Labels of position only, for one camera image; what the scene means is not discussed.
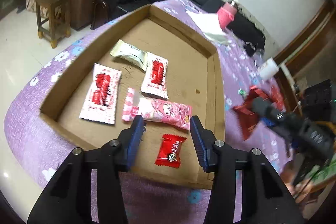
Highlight dark red foil snack bag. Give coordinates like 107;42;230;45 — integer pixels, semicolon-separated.
232;86;274;140

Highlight white red snack packet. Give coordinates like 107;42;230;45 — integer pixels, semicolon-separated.
79;63;121;124
141;52;169;100

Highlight pink cartoon snack packet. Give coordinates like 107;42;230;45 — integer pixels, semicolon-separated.
122;88;192;130

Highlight small red candy packet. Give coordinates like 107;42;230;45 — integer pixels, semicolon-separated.
155;134;187;168

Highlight cream green snack packet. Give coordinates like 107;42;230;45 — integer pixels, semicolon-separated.
110;39;147;72

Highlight red mesh gift bag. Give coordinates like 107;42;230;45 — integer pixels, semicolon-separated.
270;85;285;111

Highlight green wrapped candy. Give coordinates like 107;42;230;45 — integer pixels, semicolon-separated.
238;89;246;96

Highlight white plastic jar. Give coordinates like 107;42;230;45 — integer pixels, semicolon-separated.
257;58;279;81

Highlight black bag on table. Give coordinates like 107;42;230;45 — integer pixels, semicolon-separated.
243;42;264;57

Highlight folded white grey papers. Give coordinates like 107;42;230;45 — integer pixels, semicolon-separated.
186;11;232;45

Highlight pink thermos bottle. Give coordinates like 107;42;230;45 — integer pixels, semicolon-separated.
217;0;239;29

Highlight shallow cardboard box tray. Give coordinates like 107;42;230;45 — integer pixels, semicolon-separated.
40;5;225;189

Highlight wooden stool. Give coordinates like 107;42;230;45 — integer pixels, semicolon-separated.
35;0;71;49

